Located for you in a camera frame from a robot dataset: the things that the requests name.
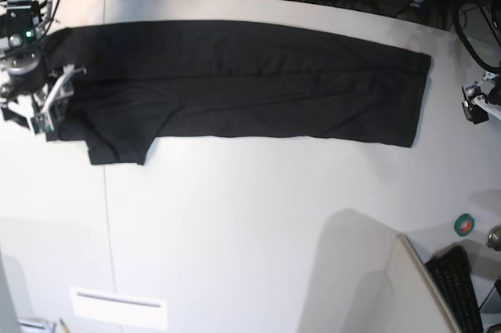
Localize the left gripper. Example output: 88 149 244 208
462 78 501 125

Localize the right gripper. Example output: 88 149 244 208
1 54 74 130

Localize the black t-shirt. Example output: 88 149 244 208
46 20 431 165

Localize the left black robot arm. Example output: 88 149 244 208
451 0 500 125

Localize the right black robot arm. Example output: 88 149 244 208
1 0 79 134

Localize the green tape roll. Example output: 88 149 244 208
453 213 475 237

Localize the silver round knob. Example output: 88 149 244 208
486 225 501 252

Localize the black keyboard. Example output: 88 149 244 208
426 245 484 333

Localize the white desk divider panel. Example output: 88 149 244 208
385 234 461 332

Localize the pencil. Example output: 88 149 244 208
59 319 70 333

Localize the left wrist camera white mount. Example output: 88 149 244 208
465 71 500 120

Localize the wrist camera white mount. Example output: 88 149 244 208
0 64 88 136
465 71 500 120

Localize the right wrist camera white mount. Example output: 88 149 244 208
0 64 88 136

